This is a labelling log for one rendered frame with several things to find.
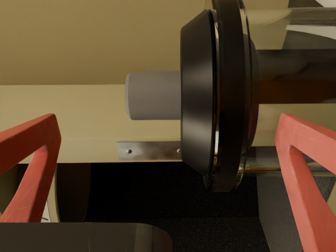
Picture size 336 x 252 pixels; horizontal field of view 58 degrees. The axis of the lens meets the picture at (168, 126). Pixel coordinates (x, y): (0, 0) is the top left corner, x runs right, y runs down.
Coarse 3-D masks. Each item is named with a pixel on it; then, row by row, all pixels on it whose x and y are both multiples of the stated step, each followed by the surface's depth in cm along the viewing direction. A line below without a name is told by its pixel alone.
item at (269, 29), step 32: (256, 32) 13; (288, 32) 13; (320, 32) 13; (256, 64) 13; (288, 64) 13; (320, 64) 13; (224, 96) 12; (256, 96) 13; (288, 96) 13; (320, 96) 13; (256, 128) 13; (256, 160) 14
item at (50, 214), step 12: (24, 168) 37; (60, 168) 50; (72, 168) 51; (84, 168) 52; (60, 180) 50; (72, 180) 51; (84, 180) 51; (60, 192) 49; (72, 192) 50; (84, 192) 51; (48, 204) 36; (60, 204) 48; (72, 204) 49; (84, 204) 50; (48, 216) 36; (60, 216) 46; (72, 216) 47; (84, 216) 48
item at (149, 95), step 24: (192, 24) 15; (192, 48) 14; (144, 72) 17; (168, 72) 17; (192, 72) 13; (144, 96) 16; (168, 96) 16; (192, 96) 13; (192, 120) 14; (192, 144) 14
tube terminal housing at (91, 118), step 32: (0, 96) 34; (32, 96) 34; (64, 96) 34; (96, 96) 34; (0, 128) 29; (64, 128) 29; (96, 128) 29; (128, 128) 29; (160, 128) 29; (64, 160) 29; (96, 160) 29; (128, 160) 29; (160, 160) 30; (0, 192) 33
